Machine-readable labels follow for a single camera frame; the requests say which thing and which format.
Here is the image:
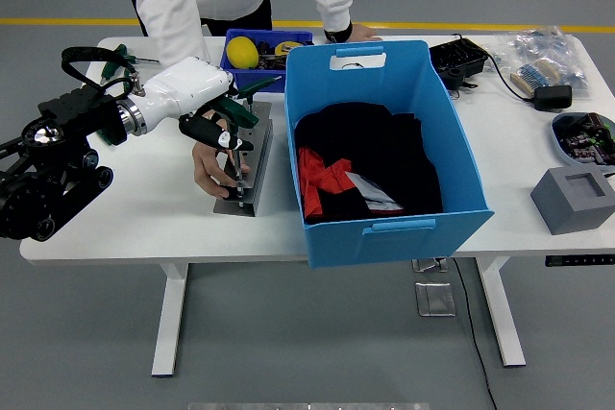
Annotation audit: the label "person's left hand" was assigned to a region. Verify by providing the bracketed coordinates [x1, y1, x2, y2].
[345, 23, 384, 44]

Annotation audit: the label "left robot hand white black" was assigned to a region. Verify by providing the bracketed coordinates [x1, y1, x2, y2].
[129, 56, 256, 152]

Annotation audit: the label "person's right hand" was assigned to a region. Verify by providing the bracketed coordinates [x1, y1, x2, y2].
[191, 138, 252, 200]

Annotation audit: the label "grey metal tool stand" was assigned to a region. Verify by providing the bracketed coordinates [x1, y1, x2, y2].
[212, 101, 274, 218]

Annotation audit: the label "large green T-handle wrench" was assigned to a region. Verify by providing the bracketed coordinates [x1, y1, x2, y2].
[210, 94, 260, 205]

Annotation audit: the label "large blue plastic box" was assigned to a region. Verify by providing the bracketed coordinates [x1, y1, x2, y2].
[283, 39, 495, 271]

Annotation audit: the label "black wrist watch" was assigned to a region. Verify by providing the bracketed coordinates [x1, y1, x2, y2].
[324, 21, 355, 44]

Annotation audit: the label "yellow lemon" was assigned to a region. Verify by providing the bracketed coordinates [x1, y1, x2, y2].
[225, 36, 259, 70]

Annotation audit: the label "small blue plastic bin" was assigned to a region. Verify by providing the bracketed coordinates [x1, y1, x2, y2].
[219, 28, 314, 94]

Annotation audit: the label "yellow tape measure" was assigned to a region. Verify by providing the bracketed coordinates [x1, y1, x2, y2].
[274, 39, 305, 57]

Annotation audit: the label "dark small parts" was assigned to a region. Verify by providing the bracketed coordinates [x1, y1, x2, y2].
[257, 39, 289, 71]

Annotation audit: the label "black plastic tray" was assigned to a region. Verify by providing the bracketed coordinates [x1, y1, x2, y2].
[428, 34, 490, 92]

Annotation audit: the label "red cloth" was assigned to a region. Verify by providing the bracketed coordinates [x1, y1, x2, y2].
[297, 146, 355, 217]

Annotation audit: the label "black cloth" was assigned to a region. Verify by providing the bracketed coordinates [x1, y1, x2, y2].
[293, 102, 444, 227]

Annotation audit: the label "white table leg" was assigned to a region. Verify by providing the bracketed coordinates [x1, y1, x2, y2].
[475, 256, 528, 368]
[151, 263, 189, 377]

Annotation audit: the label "silver grey bag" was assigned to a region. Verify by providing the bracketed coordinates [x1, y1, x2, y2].
[346, 170, 404, 213]

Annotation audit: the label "clear plastic component bags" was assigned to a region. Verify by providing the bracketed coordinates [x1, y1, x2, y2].
[487, 25, 591, 100]

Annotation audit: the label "beige resistor tape strip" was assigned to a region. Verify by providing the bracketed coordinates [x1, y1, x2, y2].
[509, 58, 562, 98]

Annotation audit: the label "black power adapter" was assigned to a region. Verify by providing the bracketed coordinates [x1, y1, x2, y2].
[533, 85, 574, 112]

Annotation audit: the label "light blue plate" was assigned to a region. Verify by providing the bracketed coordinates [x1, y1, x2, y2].
[551, 111, 615, 167]

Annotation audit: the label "small metal floor plate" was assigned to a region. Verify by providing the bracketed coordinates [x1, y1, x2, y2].
[411, 258, 449, 273]

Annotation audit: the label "electronic components pile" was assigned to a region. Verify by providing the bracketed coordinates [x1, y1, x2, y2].
[554, 112, 615, 164]

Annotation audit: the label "grey block with square recess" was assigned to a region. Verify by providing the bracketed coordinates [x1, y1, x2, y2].
[529, 167, 615, 237]

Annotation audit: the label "large metal floor plate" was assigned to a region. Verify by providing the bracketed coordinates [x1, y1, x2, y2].
[415, 281, 456, 318]

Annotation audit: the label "black table control panel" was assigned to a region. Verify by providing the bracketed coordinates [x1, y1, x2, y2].
[545, 253, 615, 268]

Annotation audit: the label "black adapter cable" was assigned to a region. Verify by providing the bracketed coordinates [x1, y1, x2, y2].
[484, 53, 538, 104]

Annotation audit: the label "black floor cable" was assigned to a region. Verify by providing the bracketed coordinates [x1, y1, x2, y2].
[451, 258, 499, 410]

